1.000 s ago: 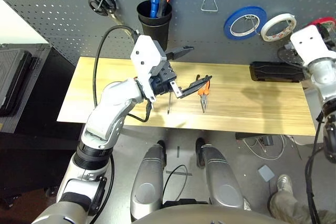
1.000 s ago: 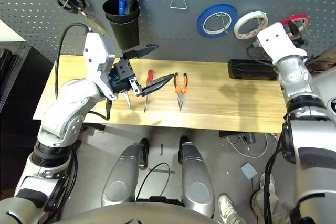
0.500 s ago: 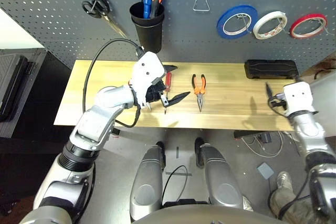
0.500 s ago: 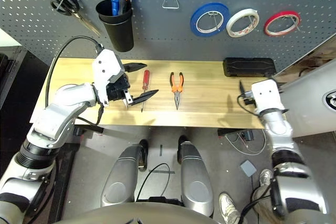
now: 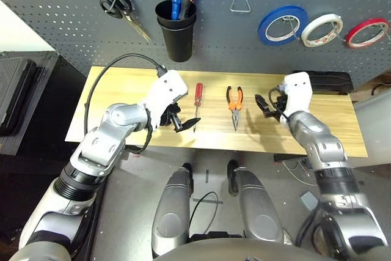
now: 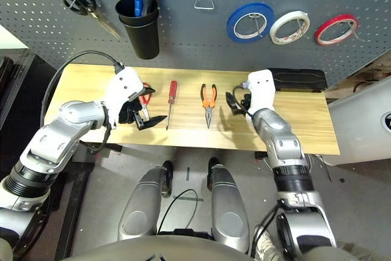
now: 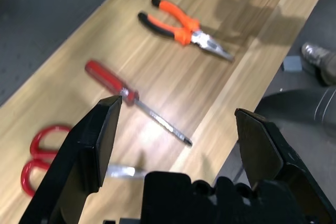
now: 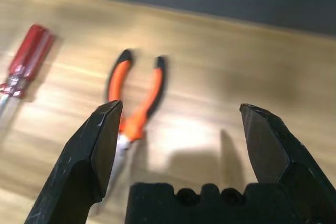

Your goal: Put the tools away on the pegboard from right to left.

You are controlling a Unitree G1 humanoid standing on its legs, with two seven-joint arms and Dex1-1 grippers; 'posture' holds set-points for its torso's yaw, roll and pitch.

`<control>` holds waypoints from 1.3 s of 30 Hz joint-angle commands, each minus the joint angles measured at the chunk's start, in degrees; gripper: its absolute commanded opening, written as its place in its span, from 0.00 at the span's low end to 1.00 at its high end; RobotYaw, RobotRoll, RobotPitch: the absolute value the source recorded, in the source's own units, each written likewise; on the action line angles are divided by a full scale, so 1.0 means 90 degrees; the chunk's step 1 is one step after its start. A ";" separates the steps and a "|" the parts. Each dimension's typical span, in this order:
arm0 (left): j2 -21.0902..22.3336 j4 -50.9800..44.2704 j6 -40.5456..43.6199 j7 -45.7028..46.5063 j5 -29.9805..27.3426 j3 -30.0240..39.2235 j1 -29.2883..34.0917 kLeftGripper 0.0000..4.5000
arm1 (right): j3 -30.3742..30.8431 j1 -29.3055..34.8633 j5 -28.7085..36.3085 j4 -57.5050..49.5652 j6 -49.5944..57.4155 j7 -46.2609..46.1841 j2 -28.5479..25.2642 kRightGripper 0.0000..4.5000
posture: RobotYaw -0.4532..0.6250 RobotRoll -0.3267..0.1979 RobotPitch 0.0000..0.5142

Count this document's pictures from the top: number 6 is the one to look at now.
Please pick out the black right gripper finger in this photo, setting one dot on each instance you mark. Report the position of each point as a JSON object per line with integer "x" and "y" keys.
{"x": 233, "y": 103}

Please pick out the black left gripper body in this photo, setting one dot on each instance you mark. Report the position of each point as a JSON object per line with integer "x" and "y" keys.
{"x": 128, "y": 114}

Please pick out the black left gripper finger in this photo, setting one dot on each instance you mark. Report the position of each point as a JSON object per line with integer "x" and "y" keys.
{"x": 151, "y": 123}
{"x": 146, "y": 92}

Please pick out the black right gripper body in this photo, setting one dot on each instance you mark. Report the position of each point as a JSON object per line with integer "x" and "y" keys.
{"x": 247, "y": 103}

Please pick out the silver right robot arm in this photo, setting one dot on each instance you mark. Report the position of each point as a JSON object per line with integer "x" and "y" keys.
{"x": 284, "y": 138}

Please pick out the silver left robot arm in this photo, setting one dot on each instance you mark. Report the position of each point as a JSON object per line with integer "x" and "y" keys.
{"x": 55, "y": 138}

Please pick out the grey metal pegboard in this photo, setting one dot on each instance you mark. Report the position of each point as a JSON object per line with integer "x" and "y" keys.
{"x": 195, "y": 44}

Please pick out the black plastic cup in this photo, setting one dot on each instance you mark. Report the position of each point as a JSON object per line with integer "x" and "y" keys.
{"x": 143, "y": 44}
{"x": 137, "y": 21}

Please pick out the black plastic tool case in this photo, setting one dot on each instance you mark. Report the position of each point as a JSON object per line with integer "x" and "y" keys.
{"x": 299, "y": 80}

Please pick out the short dark floor tape strip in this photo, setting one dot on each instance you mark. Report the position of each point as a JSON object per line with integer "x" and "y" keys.
{"x": 188, "y": 174}

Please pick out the blue tape roll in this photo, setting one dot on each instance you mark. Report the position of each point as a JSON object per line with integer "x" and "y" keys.
{"x": 231, "y": 27}

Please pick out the metal peg hook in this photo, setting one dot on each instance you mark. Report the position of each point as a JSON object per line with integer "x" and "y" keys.
{"x": 355, "y": 30}
{"x": 301, "y": 28}
{"x": 259, "y": 25}

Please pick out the silver robot left leg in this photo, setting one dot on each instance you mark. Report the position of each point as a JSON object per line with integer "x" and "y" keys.
{"x": 143, "y": 206}

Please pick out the silver robot leg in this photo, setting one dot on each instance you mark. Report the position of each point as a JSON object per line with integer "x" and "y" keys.
{"x": 143, "y": 206}
{"x": 229, "y": 212}

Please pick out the long grey floor tape strip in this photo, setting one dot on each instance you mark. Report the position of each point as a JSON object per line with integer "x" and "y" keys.
{"x": 189, "y": 198}

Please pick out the white tape roll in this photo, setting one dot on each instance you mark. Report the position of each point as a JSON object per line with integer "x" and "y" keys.
{"x": 290, "y": 15}

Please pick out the red tape roll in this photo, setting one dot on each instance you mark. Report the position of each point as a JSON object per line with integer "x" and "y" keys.
{"x": 319, "y": 33}

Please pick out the silver robot right leg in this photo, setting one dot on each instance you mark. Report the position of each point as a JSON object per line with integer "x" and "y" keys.
{"x": 229, "y": 212}

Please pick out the white rounded machine housing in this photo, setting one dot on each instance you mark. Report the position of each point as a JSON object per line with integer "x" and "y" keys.
{"x": 357, "y": 126}

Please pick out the black ribbed hard case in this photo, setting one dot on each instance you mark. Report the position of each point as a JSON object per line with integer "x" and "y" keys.
{"x": 9, "y": 90}

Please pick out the grey robot torso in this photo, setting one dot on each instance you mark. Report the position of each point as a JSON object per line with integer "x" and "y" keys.
{"x": 159, "y": 252}

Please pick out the white sneaker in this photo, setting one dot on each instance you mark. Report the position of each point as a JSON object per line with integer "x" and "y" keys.
{"x": 267, "y": 245}

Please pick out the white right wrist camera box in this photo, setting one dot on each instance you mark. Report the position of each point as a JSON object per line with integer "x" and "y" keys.
{"x": 261, "y": 90}

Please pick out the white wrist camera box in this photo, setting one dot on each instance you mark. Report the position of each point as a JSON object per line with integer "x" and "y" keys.
{"x": 261, "y": 90}
{"x": 125, "y": 83}

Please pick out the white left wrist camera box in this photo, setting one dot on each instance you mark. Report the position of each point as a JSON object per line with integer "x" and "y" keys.
{"x": 125, "y": 83}

